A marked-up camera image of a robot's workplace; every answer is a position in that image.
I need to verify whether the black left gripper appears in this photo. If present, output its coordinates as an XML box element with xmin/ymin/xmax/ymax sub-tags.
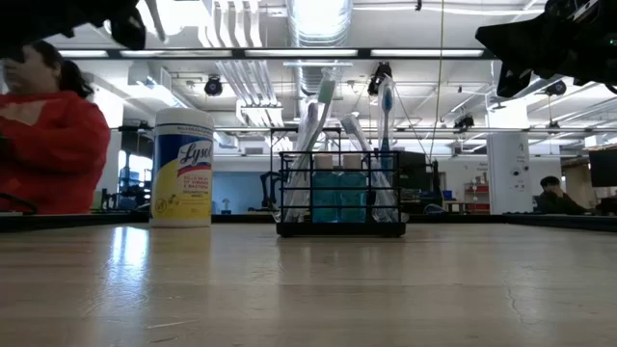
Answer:
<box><xmin>57</xmin><ymin>0</ymin><xmax>148</xmax><ymax>51</ymax></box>

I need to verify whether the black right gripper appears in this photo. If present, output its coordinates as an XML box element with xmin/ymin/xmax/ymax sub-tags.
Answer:
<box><xmin>475</xmin><ymin>0</ymin><xmax>617</xmax><ymax>99</ymax></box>

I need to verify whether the small teal mouthwash bottle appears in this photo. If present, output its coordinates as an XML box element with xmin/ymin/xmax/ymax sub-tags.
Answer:
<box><xmin>339</xmin><ymin>153</ymin><xmax>367</xmax><ymax>224</ymax></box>
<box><xmin>310</xmin><ymin>153</ymin><xmax>341</xmax><ymax>224</ymax></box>

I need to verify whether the black ceiling spotlight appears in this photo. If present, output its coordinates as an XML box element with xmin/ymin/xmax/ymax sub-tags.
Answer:
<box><xmin>453</xmin><ymin>114</ymin><xmax>476</xmax><ymax>133</ymax></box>
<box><xmin>203</xmin><ymin>76</ymin><xmax>225</xmax><ymax>98</ymax></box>
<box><xmin>545</xmin><ymin>79</ymin><xmax>568</xmax><ymax>98</ymax></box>

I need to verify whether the white square column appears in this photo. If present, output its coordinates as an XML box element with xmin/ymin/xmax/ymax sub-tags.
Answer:
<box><xmin>486</xmin><ymin>103</ymin><xmax>533</xmax><ymax>215</ymax></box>

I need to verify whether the person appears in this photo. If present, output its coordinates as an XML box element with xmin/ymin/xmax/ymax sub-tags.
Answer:
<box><xmin>0</xmin><ymin>40</ymin><xmax>112</xmax><ymax>216</ymax></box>
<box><xmin>535</xmin><ymin>175</ymin><xmax>588</xmax><ymax>216</ymax></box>

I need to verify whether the Lysol disinfecting wipes canister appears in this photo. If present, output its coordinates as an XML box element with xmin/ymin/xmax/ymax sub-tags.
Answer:
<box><xmin>148</xmin><ymin>107</ymin><xmax>216</xmax><ymax>228</ymax></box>

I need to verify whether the black computer monitor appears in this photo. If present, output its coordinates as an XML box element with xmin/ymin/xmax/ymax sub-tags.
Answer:
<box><xmin>588</xmin><ymin>147</ymin><xmax>617</xmax><ymax>188</ymax></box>

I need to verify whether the red storage shelf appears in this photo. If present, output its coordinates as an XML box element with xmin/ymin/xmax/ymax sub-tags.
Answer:
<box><xmin>465</xmin><ymin>181</ymin><xmax>489</xmax><ymax>213</ymax></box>

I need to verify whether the black cabinet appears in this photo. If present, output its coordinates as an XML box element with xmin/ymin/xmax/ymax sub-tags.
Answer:
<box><xmin>397</xmin><ymin>149</ymin><xmax>443</xmax><ymax>213</ymax></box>

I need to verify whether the black overhead camera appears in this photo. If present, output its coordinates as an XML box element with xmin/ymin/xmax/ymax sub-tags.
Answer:
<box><xmin>366</xmin><ymin>61</ymin><xmax>393</xmax><ymax>97</ymax></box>

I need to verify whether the black overhead frame beam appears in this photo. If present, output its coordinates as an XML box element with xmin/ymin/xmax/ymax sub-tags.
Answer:
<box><xmin>42</xmin><ymin>46</ymin><xmax>497</xmax><ymax>61</ymax></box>

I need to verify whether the silver ventilation duct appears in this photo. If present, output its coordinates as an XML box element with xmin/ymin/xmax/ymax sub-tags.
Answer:
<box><xmin>283</xmin><ymin>0</ymin><xmax>356</xmax><ymax>100</ymax></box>

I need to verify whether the black aluminium table frame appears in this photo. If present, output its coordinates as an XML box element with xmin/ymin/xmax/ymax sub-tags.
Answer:
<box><xmin>0</xmin><ymin>209</ymin><xmax>617</xmax><ymax>233</ymax></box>

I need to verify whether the black wire caddy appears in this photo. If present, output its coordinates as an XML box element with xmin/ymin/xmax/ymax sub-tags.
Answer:
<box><xmin>275</xmin><ymin>149</ymin><xmax>407</xmax><ymax>238</ymax></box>

